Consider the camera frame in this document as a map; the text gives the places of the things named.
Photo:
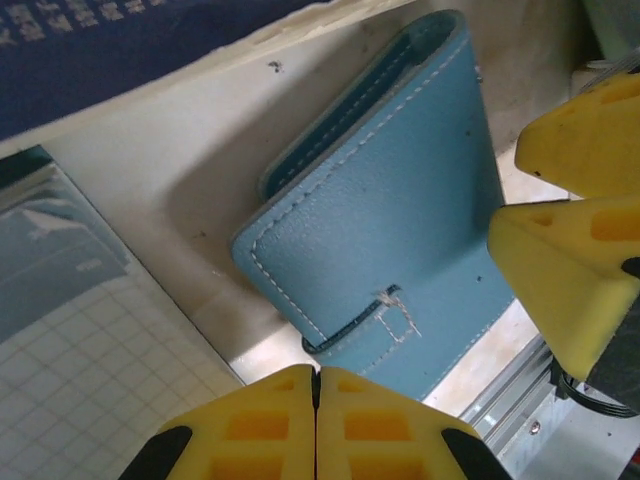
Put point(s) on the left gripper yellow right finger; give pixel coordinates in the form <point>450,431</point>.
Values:
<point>380,430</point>

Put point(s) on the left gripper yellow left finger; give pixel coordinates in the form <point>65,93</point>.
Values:
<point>250,430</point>

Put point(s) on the pale green glasses case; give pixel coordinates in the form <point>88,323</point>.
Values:
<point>615,30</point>

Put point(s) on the grid notebook with teal cover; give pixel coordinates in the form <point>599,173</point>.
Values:
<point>75,350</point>

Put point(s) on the blue leather wallet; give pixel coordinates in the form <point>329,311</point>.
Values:
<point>390,200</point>

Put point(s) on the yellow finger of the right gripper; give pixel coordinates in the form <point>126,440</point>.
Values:
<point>565,270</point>
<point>590,145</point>

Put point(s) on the wide aluminium mounting rail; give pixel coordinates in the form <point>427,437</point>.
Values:
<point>515,400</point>

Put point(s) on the navy blue book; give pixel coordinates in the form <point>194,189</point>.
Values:
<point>100,60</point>

